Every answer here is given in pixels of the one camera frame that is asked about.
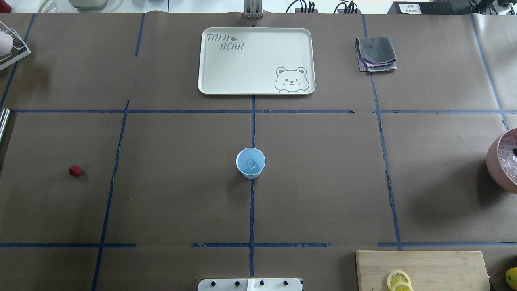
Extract red strawberry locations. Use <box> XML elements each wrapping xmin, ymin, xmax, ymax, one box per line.
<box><xmin>68</xmin><ymin>164</ymin><xmax>82</xmax><ymax>177</ymax></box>

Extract light blue cup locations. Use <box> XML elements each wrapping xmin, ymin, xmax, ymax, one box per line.
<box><xmin>236</xmin><ymin>147</ymin><xmax>266</xmax><ymax>179</ymax></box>

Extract white cup rack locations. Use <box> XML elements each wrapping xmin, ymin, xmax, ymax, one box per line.
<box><xmin>0</xmin><ymin>21</ymin><xmax>31</xmax><ymax>71</ymax></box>

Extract pink bowl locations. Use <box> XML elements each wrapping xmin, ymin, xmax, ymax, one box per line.
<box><xmin>485</xmin><ymin>128</ymin><xmax>517</xmax><ymax>194</ymax></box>

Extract steel muddler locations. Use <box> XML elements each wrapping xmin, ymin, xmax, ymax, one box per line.
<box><xmin>0</xmin><ymin>108</ymin><xmax>11</xmax><ymax>144</ymax></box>

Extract cream bear tray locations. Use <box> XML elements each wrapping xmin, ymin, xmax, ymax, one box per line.
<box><xmin>198</xmin><ymin>27</ymin><xmax>316</xmax><ymax>95</ymax></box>

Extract whole yellow lemon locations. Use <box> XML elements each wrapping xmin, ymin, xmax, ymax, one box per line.
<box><xmin>505</xmin><ymin>267</ymin><xmax>517</xmax><ymax>291</ymax></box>

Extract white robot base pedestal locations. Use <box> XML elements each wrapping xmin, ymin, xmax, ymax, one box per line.
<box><xmin>197</xmin><ymin>278</ymin><xmax>304</xmax><ymax>291</ymax></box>

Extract ice cube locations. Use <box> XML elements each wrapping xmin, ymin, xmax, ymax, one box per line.
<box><xmin>246</xmin><ymin>159</ymin><xmax>258</xmax><ymax>170</ymax></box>

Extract grey folded cloth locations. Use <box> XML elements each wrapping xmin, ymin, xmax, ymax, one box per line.
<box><xmin>355</xmin><ymin>36</ymin><xmax>397</xmax><ymax>73</ymax></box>

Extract lemon slice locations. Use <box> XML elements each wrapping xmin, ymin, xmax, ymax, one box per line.
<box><xmin>386</xmin><ymin>270</ymin><xmax>412</xmax><ymax>291</ymax></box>
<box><xmin>390</xmin><ymin>282</ymin><xmax>414</xmax><ymax>291</ymax></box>

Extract pink cup on rack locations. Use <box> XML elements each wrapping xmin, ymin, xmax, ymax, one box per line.
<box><xmin>0</xmin><ymin>31</ymin><xmax>14</xmax><ymax>57</ymax></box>

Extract wooden cutting board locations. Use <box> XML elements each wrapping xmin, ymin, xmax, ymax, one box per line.
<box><xmin>355</xmin><ymin>250</ymin><xmax>490</xmax><ymax>291</ymax></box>

